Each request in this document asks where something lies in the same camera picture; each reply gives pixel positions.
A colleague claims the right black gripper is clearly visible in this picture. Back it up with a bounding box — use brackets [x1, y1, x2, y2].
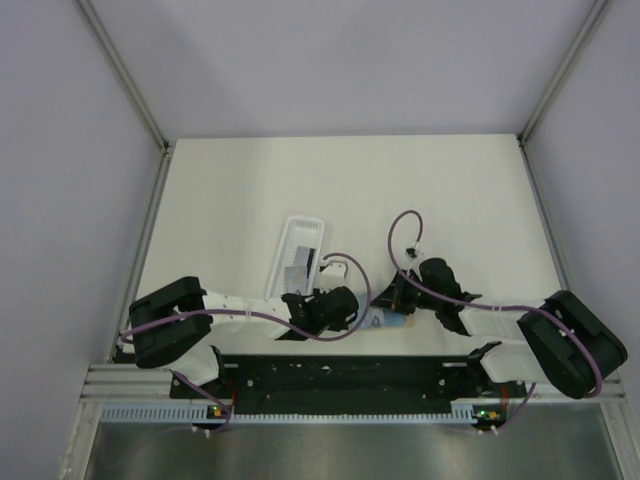
[371, 269, 442, 315]

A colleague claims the beige card holder wallet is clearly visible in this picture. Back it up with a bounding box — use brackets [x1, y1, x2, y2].
[357, 309, 415, 329]

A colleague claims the clear plastic card tray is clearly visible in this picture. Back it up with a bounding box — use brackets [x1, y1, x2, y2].
[265, 215, 325, 298]

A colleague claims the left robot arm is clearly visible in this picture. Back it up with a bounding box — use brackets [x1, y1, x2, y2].
[120, 276, 359, 397]

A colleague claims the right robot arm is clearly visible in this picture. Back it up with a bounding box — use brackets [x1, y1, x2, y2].
[372, 258, 628, 399]

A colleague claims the striped card in tray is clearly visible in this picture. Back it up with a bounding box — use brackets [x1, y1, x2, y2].
[284, 247, 316, 295]

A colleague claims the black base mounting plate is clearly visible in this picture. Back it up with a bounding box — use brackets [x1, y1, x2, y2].
[202, 355, 526, 415]

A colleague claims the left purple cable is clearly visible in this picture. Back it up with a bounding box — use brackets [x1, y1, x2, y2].
[118, 253, 374, 346]

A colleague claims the purple cable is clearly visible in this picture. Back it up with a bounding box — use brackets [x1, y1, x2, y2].
[118, 253, 374, 346]
[388, 209, 604, 399]

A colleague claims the grey slotted cable duct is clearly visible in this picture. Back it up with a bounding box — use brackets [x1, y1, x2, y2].
[101, 402, 494, 425]

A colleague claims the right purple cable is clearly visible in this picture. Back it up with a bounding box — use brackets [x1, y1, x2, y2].
[388, 209, 604, 399]

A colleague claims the right aluminium frame post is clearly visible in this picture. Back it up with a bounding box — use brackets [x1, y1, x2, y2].
[518, 0, 615, 148]

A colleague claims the aluminium frame post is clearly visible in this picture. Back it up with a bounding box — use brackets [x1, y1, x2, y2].
[73, 0, 170, 152]
[518, 0, 615, 148]

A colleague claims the left aluminium frame post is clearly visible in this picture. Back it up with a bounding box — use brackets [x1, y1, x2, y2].
[73, 0, 170, 152]

